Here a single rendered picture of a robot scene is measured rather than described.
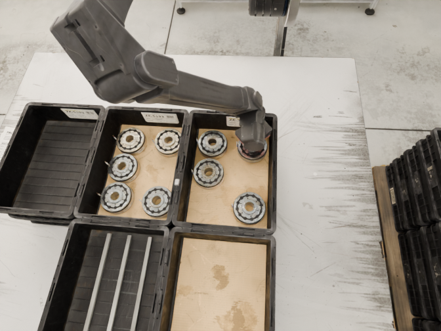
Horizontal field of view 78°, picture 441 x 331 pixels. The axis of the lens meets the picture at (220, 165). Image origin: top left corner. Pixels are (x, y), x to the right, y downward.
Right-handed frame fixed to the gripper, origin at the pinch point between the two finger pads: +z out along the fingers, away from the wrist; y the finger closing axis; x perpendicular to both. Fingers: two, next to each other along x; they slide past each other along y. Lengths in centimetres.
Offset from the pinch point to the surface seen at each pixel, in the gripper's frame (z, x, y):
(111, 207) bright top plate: 1, 8, -50
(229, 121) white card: -2.3, 11.0, -1.9
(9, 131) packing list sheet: 16, 75, -78
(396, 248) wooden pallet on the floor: 74, -67, 50
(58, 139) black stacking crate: 3, 46, -57
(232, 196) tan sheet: 4.0, -10.3, -15.6
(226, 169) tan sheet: 3.9, -1.1, -11.7
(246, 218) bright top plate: 1.2, -19.4, -16.7
